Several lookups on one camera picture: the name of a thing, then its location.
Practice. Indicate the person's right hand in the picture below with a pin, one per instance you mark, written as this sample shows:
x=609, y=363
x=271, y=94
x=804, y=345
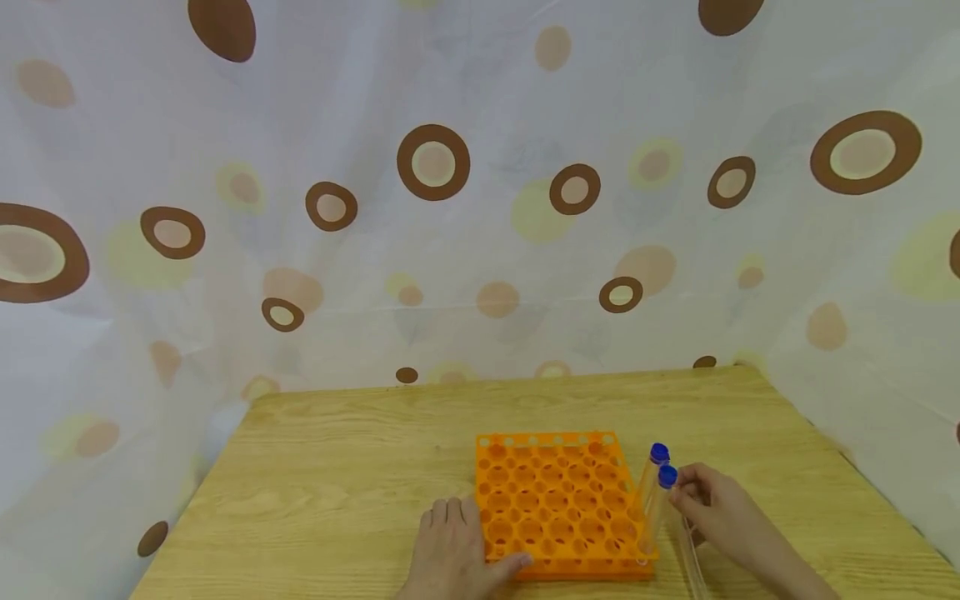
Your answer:
x=724, y=512

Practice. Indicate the person's left hand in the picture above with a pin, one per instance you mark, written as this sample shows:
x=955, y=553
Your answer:
x=451, y=554

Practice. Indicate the person's left little finger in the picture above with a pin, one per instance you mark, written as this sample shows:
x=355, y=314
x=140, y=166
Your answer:
x=426, y=522

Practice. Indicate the person's left ring finger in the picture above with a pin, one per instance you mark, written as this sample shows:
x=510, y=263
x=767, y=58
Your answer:
x=439, y=512

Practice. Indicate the person's left thumb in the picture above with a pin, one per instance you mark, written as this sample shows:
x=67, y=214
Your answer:
x=510, y=567

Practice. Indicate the person's left middle finger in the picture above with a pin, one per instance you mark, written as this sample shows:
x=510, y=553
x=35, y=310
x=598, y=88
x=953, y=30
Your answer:
x=454, y=512

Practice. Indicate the person's right fingers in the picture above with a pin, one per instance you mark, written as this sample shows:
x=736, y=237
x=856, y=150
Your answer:
x=697, y=536

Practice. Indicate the person's left index finger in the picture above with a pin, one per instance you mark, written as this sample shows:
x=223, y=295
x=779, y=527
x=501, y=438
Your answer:
x=471, y=514

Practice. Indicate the person's right thumb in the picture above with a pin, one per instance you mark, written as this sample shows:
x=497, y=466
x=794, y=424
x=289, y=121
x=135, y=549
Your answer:
x=688, y=504

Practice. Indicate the person's right index finger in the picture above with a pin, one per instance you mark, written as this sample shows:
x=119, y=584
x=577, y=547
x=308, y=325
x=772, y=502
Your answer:
x=699, y=473

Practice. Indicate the clear glass tube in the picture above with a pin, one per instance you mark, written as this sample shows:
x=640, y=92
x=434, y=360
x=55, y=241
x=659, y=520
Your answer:
x=692, y=567

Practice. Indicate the orange test tube rack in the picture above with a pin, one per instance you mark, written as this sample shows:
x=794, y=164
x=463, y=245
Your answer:
x=570, y=554

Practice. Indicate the person's right forearm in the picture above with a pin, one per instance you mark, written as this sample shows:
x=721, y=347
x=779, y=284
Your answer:
x=793, y=573

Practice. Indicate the clear tube with blue cap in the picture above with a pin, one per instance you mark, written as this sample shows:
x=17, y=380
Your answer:
x=667, y=477
x=659, y=453

